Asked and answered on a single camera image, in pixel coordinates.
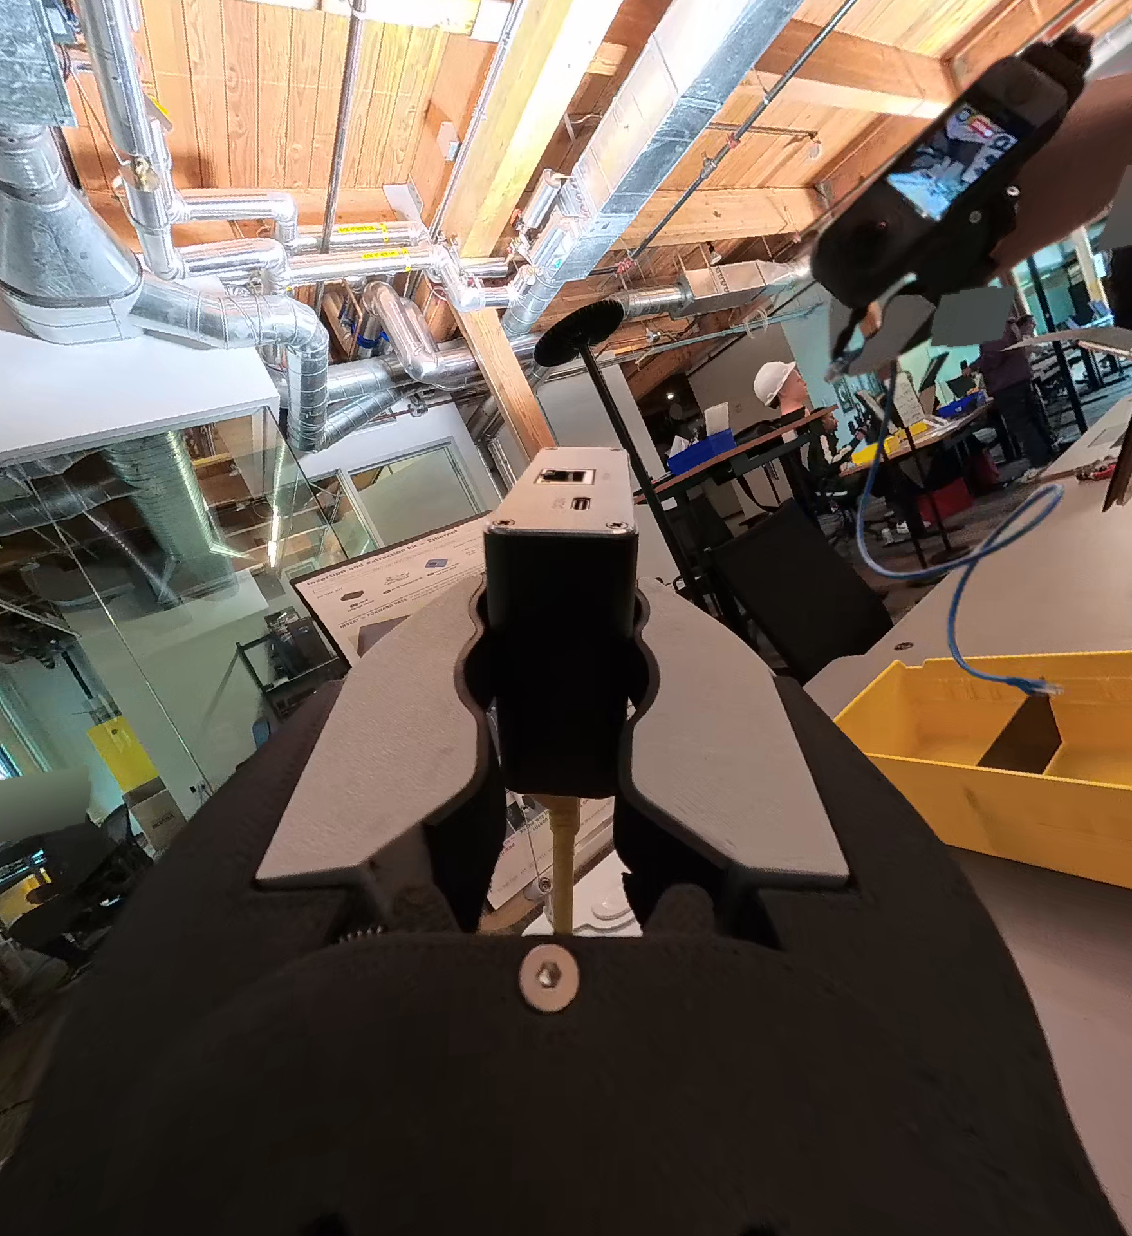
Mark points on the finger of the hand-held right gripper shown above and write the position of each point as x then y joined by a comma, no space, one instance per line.
879,333

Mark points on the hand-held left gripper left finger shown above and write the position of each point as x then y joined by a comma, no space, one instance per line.
372,771

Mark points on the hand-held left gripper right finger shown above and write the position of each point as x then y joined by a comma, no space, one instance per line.
729,762

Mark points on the black ethernet switch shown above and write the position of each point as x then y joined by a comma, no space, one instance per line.
560,627

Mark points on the yellow plastic bin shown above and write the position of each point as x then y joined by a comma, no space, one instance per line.
1058,819

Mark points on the person's right forearm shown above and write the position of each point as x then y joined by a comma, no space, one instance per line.
1106,135

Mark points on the blue storage bin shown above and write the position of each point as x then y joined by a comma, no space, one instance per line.
962,405

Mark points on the printed instruction sheet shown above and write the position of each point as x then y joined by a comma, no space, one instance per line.
381,597

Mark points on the standing desk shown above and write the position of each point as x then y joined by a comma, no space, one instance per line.
749,447

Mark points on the black office chair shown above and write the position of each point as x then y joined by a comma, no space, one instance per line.
797,597

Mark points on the red storage bins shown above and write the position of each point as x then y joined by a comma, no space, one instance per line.
941,501

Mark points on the white stand base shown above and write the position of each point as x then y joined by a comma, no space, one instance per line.
614,906

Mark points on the blue tissue bin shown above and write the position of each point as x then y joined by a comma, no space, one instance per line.
705,453

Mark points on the silver air duct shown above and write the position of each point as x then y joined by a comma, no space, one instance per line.
44,240

